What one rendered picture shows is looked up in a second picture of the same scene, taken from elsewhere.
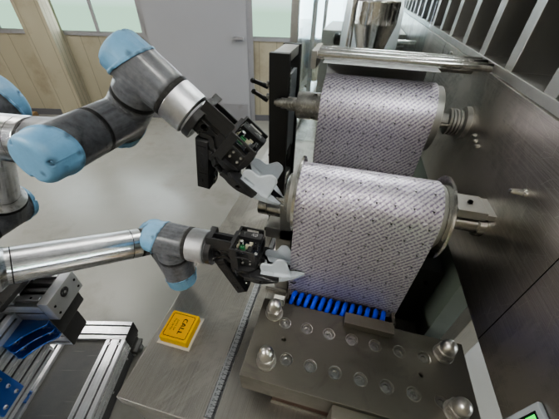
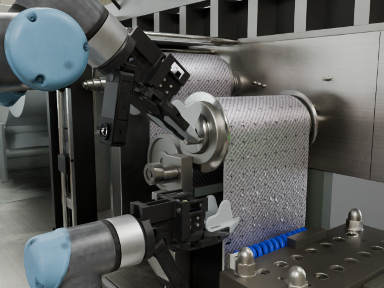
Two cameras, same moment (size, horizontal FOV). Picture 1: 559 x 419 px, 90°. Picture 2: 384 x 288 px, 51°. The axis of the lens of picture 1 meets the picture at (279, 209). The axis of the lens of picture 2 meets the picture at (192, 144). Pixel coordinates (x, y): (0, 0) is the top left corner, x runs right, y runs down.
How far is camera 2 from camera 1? 59 cm
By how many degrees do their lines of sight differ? 54
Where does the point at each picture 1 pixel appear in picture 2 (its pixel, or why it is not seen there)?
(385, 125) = (203, 83)
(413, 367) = (356, 240)
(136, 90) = (74, 10)
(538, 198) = (339, 74)
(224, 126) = (152, 54)
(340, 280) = (265, 210)
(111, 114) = not seen: hidden behind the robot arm
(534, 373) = not seen: outside the picture
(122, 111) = not seen: hidden behind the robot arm
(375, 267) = (285, 175)
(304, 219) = (233, 139)
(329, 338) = (301, 260)
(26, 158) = (51, 42)
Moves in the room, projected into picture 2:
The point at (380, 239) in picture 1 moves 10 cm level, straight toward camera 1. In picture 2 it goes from (283, 140) to (318, 148)
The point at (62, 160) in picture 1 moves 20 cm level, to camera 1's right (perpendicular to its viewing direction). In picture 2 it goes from (87, 50) to (208, 58)
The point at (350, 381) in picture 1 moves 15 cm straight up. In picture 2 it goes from (350, 265) to (355, 180)
